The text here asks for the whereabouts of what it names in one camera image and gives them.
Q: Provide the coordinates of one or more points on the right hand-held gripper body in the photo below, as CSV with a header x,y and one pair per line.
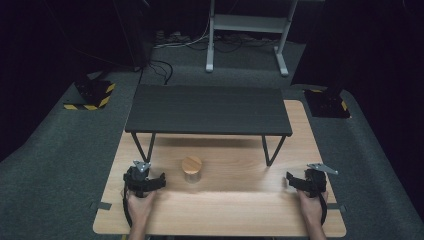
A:
x,y
317,181

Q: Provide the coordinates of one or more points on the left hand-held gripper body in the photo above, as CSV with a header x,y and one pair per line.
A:
x,y
136,178

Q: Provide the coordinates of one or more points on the person's right hand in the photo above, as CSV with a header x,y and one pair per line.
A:
x,y
311,208

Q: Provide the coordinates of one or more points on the person's left hand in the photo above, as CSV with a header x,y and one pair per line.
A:
x,y
140,207

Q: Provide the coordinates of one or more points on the grey tape piece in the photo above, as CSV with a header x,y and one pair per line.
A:
x,y
100,206
337,207

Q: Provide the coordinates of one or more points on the round wooden block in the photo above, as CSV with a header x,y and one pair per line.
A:
x,y
192,168

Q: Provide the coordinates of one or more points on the black base with striped tape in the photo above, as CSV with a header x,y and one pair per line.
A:
x,y
93,93
326,103

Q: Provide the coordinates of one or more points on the black shelf with metal legs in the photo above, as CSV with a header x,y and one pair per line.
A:
x,y
208,108

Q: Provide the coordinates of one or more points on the white metal stand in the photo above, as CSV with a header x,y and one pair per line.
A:
x,y
248,24

